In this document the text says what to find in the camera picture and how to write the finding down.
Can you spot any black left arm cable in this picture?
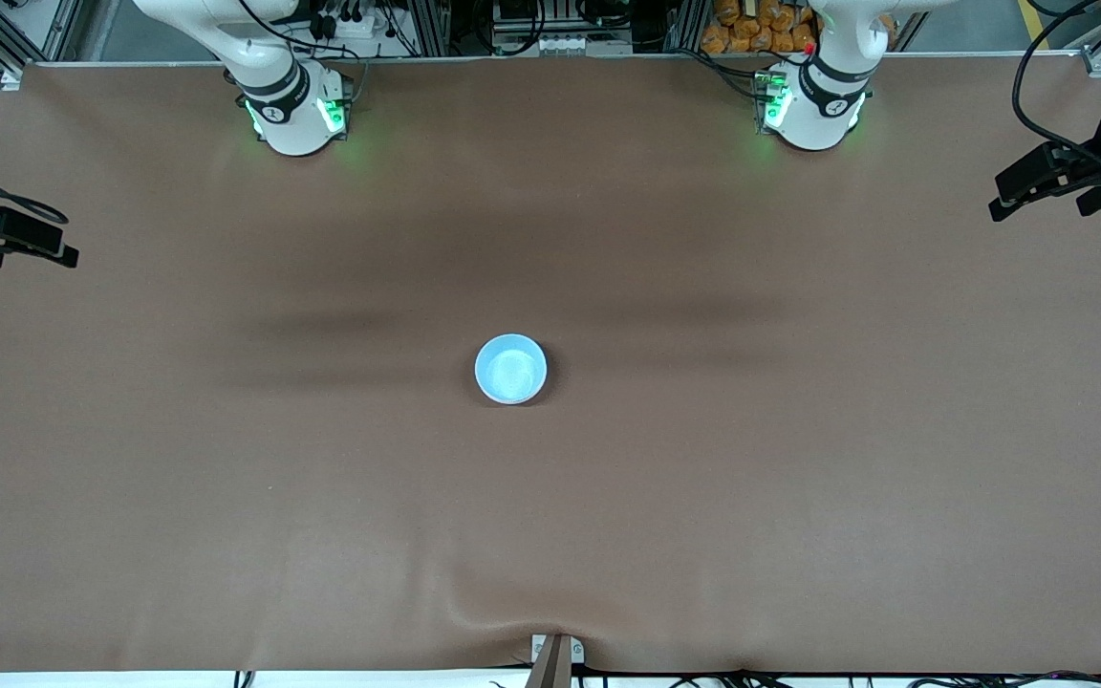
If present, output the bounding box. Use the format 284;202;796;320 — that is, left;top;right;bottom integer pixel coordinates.
1010;0;1101;175

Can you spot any pile of orange packets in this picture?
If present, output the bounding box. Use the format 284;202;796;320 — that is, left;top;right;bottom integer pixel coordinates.
700;0;897;55

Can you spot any white power strip with plugs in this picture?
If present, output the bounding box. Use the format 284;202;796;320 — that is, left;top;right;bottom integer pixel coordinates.
307;5;381;41

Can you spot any metal bracket with brown post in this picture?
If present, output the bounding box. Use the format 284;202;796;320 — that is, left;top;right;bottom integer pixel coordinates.
530;634;586;688

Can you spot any brown table mat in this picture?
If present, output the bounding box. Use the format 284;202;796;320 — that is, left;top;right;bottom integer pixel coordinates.
0;54;1101;676

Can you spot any blue bowl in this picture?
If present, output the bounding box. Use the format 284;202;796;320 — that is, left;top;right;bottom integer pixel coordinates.
474;333;549;406

